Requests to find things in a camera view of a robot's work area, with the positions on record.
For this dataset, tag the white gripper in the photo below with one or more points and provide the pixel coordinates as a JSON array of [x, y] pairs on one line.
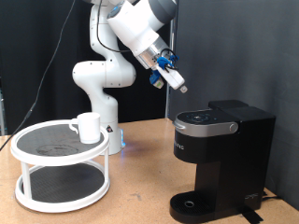
[[173, 77]]

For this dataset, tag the black Keurig coffee machine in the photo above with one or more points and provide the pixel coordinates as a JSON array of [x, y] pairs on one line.
[[236, 155]]

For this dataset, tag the white ceramic mug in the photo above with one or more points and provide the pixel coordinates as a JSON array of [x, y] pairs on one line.
[[88, 127]]

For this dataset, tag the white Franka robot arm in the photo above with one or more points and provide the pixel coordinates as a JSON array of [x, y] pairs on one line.
[[102, 74]]

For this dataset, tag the grey metal vertical pole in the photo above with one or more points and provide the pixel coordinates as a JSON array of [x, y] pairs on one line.
[[170, 99]]

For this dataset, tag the grey backdrop fabric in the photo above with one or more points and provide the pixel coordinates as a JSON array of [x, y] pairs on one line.
[[274, 77]]

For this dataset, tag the black tape strip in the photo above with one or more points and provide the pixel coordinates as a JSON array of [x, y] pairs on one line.
[[250, 216]]

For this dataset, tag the white two-tier turntable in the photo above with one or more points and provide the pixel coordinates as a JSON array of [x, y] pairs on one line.
[[62, 186]]

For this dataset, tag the black backdrop curtain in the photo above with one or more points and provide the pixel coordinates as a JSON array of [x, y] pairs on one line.
[[18, 46]]

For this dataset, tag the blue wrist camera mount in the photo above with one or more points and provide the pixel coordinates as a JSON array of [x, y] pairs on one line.
[[156, 80]]

